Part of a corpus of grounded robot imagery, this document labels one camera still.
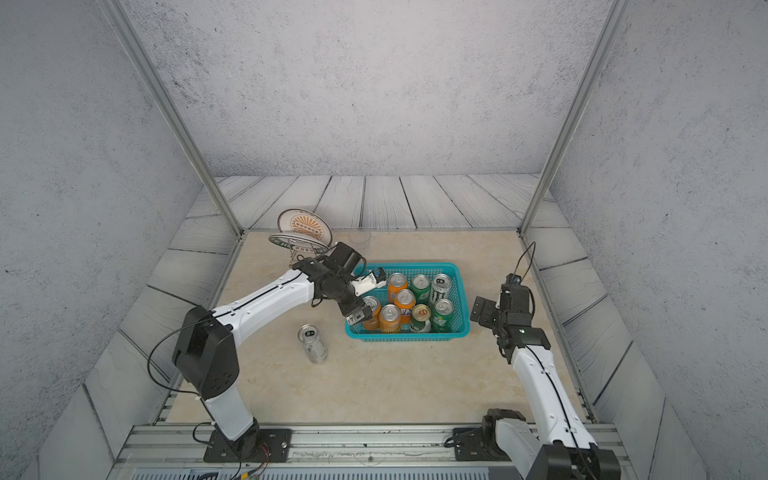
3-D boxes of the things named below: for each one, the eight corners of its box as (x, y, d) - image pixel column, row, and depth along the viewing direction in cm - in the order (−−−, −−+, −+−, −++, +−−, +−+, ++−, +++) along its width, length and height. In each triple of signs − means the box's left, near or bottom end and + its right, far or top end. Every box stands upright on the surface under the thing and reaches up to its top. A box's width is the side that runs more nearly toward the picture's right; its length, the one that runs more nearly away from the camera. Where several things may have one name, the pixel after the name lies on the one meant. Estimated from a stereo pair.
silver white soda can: (307, 365, 88) (295, 343, 77) (311, 346, 92) (299, 323, 81) (325, 365, 88) (315, 343, 77) (328, 346, 92) (319, 323, 81)
